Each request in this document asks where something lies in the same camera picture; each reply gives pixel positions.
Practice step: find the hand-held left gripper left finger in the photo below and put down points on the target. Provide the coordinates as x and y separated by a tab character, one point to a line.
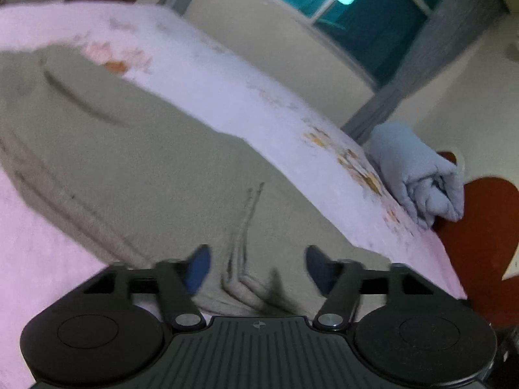
199	269

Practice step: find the rolled light blue quilt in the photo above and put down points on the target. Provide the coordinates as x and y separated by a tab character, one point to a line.
419	174

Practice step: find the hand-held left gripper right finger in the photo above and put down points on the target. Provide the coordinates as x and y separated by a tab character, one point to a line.
318	271

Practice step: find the red wooden headboard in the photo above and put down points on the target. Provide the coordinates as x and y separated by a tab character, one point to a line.
482	243

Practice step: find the grey pants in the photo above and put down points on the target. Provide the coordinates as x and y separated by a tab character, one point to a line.
142	178

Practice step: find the bed with pink sheet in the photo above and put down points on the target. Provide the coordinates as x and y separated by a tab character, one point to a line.
251	89

